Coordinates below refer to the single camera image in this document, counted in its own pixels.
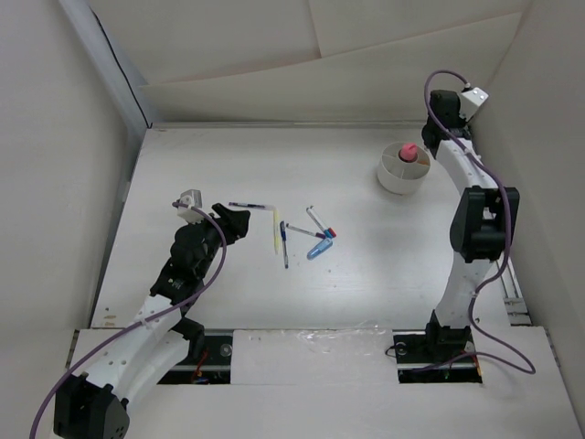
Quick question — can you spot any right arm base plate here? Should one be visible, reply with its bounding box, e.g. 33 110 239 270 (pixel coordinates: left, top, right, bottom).
385 331 483 384

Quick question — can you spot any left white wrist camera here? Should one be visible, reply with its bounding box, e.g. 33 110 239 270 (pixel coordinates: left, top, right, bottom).
173 189 204 224

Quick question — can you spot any blue capped white marker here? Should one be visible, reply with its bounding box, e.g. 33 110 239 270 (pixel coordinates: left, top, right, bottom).
305 209 333 239

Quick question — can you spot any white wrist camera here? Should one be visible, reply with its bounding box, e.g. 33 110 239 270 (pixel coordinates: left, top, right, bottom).
458 87 489 122
173 189 204 224

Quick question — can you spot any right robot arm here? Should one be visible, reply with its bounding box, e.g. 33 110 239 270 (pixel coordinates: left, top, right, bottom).
422 89 520 361

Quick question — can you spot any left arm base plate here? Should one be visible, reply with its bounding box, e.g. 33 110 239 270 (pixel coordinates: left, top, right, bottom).
158 332 233 385

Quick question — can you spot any pink capped glue bottle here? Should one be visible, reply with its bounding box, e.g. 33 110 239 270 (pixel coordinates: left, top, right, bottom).
399 143 418 163

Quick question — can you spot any purple pen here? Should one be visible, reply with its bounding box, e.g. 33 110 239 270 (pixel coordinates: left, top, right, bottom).
229 201 276 211

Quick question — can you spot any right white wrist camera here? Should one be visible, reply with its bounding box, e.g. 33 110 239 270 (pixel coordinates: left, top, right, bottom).
458 87 489 122

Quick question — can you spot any blue ballpoint pen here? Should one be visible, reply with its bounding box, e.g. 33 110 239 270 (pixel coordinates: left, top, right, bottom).
280 220 289 269

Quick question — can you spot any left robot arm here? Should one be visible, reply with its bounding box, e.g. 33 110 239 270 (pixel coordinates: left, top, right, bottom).
53 199 250 438

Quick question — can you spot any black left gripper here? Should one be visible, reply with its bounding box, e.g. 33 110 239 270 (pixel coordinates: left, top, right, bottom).
187 204 248 278

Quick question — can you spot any purple tipped marker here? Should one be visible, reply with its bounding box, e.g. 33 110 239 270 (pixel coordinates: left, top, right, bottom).
285 223 327 240

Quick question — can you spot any yellow pen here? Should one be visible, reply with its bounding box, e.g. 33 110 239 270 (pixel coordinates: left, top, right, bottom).
271 206 281 255

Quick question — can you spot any red capped white marker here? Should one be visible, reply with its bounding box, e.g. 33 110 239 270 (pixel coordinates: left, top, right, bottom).
309 206 338 238

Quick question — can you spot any white round divided container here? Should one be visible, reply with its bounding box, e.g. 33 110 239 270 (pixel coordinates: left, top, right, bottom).
377 142 431 196

